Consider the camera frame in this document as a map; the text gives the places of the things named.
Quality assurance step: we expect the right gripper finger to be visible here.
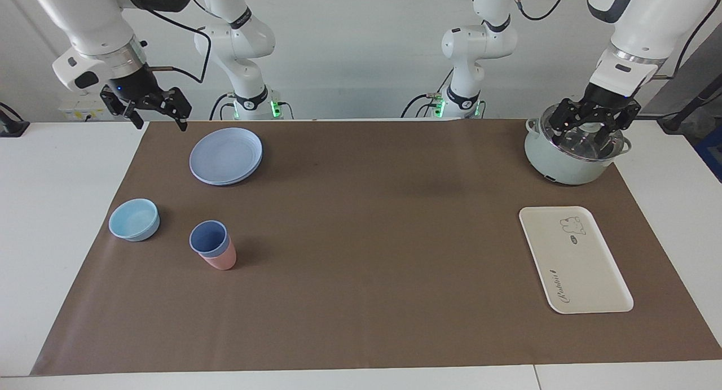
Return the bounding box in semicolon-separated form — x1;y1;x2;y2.
148;87;192;132
100;88;145;130

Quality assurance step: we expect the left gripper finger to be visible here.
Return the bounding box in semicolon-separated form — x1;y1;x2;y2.
598;105;642;148
550;99;593;135

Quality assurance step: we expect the blue plastic cup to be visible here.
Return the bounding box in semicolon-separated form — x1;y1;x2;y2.
189;220;231;259

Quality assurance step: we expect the pink plastic cup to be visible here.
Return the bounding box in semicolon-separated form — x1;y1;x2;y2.
197;238;237;271

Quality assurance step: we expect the cream rabbit print tray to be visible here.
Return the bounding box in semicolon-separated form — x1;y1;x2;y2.
518;206;634;314

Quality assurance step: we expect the glass pot lid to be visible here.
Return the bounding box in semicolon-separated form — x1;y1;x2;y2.
539;103;626;163

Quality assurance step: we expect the mint green cooking pot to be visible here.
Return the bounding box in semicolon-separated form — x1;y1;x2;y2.
525;116;632;186

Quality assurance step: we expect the black stand with pole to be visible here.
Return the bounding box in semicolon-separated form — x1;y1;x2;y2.
657;74;722;134

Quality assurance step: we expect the pale blue plate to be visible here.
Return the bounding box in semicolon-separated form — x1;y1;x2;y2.
189;128;264;186

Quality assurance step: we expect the blue box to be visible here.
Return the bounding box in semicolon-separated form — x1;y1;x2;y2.
695;125;722;182

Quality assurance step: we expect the light blue bowl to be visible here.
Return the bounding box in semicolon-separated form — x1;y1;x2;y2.
108;198;161;242

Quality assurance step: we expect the black table clamp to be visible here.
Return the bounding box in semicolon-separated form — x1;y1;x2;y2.
0;102;30;138

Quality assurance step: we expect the brown table mat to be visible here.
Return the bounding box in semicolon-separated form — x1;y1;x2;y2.
31;119;722;376

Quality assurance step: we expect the black right base cable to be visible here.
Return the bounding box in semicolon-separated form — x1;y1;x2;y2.
210;94;235;121

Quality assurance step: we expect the black base cable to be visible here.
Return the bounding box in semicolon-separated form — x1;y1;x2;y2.
210;94;235;121
402;68;455;119

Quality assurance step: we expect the white wall socket box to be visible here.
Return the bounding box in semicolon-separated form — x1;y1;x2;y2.
58;93;116;121

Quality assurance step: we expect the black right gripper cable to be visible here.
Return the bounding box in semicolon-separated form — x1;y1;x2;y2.
144;6;212;85

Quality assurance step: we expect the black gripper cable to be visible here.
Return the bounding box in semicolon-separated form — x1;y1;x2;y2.
654;3;722;80
144;6;212;85

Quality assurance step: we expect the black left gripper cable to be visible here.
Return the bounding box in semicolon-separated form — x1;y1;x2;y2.
654;3;722;80

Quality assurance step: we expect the black left base cable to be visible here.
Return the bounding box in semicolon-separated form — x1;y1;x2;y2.
402;68;455;119

